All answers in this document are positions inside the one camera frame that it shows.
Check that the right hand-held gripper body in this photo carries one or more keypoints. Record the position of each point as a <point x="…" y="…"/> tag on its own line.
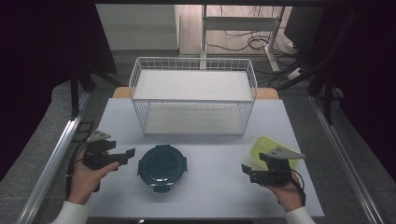
<point x="278" y="174"/>

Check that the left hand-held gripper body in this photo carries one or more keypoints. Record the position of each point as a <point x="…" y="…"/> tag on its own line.
<point x="98" y="157"/>

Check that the yellow-green rectangular lidded container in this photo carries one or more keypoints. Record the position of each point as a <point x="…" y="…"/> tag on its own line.
<point x="261" y="147"/>

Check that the round dark teal lidded container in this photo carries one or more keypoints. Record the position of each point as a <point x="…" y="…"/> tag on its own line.
<point x="162" y="168"/>

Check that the person's right hand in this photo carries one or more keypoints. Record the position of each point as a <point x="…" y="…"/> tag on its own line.
<point x="286" y="194"/>

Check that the person's left hand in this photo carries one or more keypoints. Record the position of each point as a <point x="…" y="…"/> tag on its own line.
<point x="84" y="180"/>

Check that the wooden table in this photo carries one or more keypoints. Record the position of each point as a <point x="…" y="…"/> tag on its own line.
<point x="121" y="92"/>

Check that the black metal stand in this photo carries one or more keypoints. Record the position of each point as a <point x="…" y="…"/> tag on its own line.
<point x="327" y="93"/>
<point x="74" y="93"/>

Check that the white power strip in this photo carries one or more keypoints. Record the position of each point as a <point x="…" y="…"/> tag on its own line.
<point x="295" y="73"/>

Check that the white cabinet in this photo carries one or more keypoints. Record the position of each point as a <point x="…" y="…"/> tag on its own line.
<point x="140" y="28"/>

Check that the black floor bracket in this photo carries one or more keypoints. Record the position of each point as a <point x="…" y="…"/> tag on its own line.
<point x="83" y="132"/>

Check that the aluminium rail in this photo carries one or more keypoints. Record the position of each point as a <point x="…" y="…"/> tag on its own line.
<point x="342" y="161"/>
<point x="53" y="165"/>

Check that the white metal desk frame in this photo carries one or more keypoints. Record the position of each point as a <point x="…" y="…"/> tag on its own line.
<point x="239" y="23"/>

